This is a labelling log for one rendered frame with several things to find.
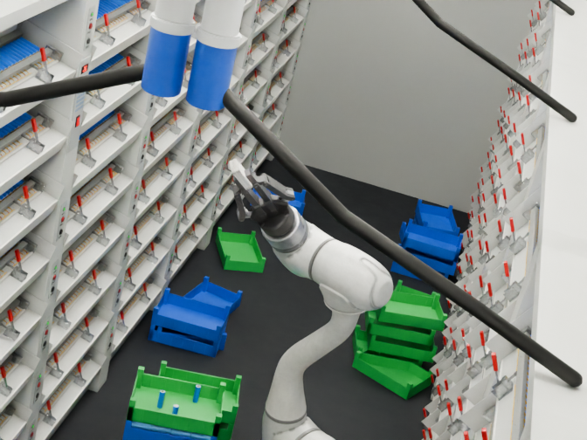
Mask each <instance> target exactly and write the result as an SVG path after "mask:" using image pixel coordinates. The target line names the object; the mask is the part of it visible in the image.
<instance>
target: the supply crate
mask: <svg viewBox="0 0 587 440"><path fill-rule="evenodd" d="M196 385H200V386H201V390H200V394H199V398H198V402H193V396H194V392H195V388H196ZM225 387H226V382H220V386H219V388H218V387H213V386H208V385H203V384H199V383H194V382H186V381H181V380H177V379H172V378H168V377H163V376H158V375H150V374H145V373H144V367H140V366H139V367H138V372H137V376H136V379H135V385H134V389H133V393H132V396H131V398H130V402H129V406H128V415H127V420H129V421H133V422H138V423H146V424H152V425H156V426H161V427H165V428H171V429H175V430H184V431H188V432H193V433H197V434H203V435H207V436H212V437H218V432H219V427H220V423H221V420H222V409H223V402H224V391H225ZM160 390H165V396H164V400H163V405H162V408H160V409H159V408H157V402H158V397H159V394H160ZM174 404H177V405H178V406H179V409H178V412H177V415H175V414H172V409H173V406H174Z"/></svg>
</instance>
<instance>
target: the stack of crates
mask: <svg viewBox="0 0 587 440"><path fill-rule="evenodd" d="M166 365H167V362H166V361H162V363H161V367H160V372H159V375H158V376H163V377H168V378H172V379H177V380H181V381H186V382H194V383H199V384H203V385H208V386H213V387H218V388H219V386H220V382H226V387H225V391H224V402H223V409H222V420H221V423H220V427H219V432H218V438H217V440H231V434H232V431H233V427H234V423H235V420H236V416H237V412H238V396H239V388H240V382H241V377H242V376H241V375H236V379H235V380H232V379H227V378H222V377H217V376H213V375H205V374H200V373H195V372H190V371H186V370H181V369H177V368H168V367H166Z"/></svg>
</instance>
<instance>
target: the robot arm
mask: <svg viewBox="0 0 587 440"><path fill-rule="evenodd" d="M230 165H231V172H232V173H233V180H234V182H235V184H236V185H233V186H232V191H233V195H234V198H235V201H236V204H237V206H238V208H237V214H238V220H239V221H240V222H243V221H245V218H251V220H253V221H255V222H257V224H258V225H259V227H260V228H261V232H262V234H263V236H264V237H265V239H266V240H267V241H268V242H269V244H270V245H271V246H272V247H273V252H274V253H275V255H276V257H277V258H278V259H279V261H280V262H281V263H282V264H283V265H284V266H285V267H286V268H287V269H288V270H289V271H290V272H292V273H293V274H295V275H297V276H300V277H303V278H309V279H312V280H313V281H314V282H316V283H317V284H319V285H320V286H319V288H320V290H321V293H322V295H323V298H324V303H325V305H326V306H327V307H328V308H329V309H330V310H332V317H331V320H330V321H329V323H328V324H326V325H325V326H323V327H321V328H320V329H318V330H316V331H315V332H313V333H311V334H310V335H309V336H307V337H306V338H304V339H303V340H300V341H299V342H297V343H296V344H294V345H293V346H291V347H290V348H289V349H288V350H287V351H286V352H285V353H284V354H283V356H282V357H281V359H280V361H279V363H278V366H277V368H276V370H275V373H274V377H273V383H272V386H271V389H270V392H269V395H268V397H267V400H266V406H265V411H264V415H263V419H262V440H335V439H334V438H333V437H330V436H329V435H327V434H325V433H324V432H323V431H321V430H320V429H319V428H318V427H317V426H316V425H315V424H314V423H313V422H312V420H311V419H310V418H309V417H307V405H306V400H305V395H304V388H303V374H304V371H305V370H306V369H307V368H308V367H309V366H310V365H311V364H313V363H314V362H316V361H318V360H319V359H320V358H321V357H322V356H324V355H325V354H327V353H329V352H330V351H332V350H333V349H334V348H336V347H338V346H339V345H341V344H342V343H343V342H344V341H345V340H346V339H347V338H348V337H349V336H350V335H351V334H352V332H353V330H354V329H355V327H356V323H357V321H358V319H359V316H360V314H361V313H364V312H366V311H373V310H377V309H380V308H382V307H383V306H384V305H386V304H387V303H388V301H389V300H390V297H391V295H392V293H393V283H392V277H391V275H390V274H389V272H388V271H387V270H386V269H385V268H384V267H383V266H382V265H381V264H380V263H379V262H378V261H376V260H375V259H374V258H373V257H371V256H369V255H368V254H366V253H364V252H363V251H360V250H359V249H357V248H356V247H354V246H351V245H349V244H345V243H342V242H340V241H338V240H336V239H334V238H332V237H331V236H329V235H328V234H326V233H325V232H323V231H322V230H320V229H319V228H317V227H316V226H315V225H314V224H311V223H309V222H308V221H306V220H305V219H304V218H303V217H302V216H301V215H300V213H299V212H298V210H297V209H296V208H294V207H293V206H290V205H288V202H289V201H294V200H295V196H294V191H293V189H292V188H288V187H285V186H283V185H282V184H280V183H279V182H277V181H275V180H274V179H272V177H270V176H269V175H267V174H265V173H263V174H261V175H260V176H256V173H255V172H252V171H251V170H250V169H247V170H245V169H244V168H243V167H242V165H241V164H240V163H239V162H238V160H237V159H234V160H233V161H230ZM252 186H253V187H254V189H255V190H256V191H257V192H258V194H259V195H260V197H261V198H259V197H258V195H256V194H255V193H254V192H253V191H252ZM269 190H270V191H272V192H273V193H274V194H276V195H277V196H275V195H272V194H271V192H270V191H269ZM240 194H242V195H244V196H245V198H246V199H247V200H248V201H249V203H250V204H251V205H252V207H251V209H250V211H248V210H247V209H246V208H245V207H244V204H243V201H242V198H241V195H240Z"/></svg>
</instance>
